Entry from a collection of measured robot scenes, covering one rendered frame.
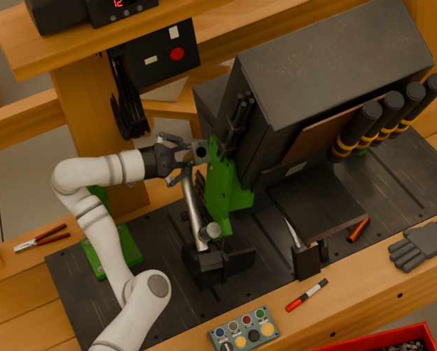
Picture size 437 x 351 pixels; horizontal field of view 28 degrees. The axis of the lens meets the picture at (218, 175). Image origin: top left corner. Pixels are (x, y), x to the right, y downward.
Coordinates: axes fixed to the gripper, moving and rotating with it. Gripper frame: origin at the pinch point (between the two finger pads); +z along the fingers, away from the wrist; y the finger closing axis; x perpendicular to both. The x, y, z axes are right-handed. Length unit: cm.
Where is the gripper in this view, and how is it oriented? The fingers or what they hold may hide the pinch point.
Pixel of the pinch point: (195, 154)
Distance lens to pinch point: 205.2
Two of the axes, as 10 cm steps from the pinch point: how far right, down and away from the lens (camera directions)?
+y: -2.1, -9.8, 0.4
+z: 9.1, -1.8, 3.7
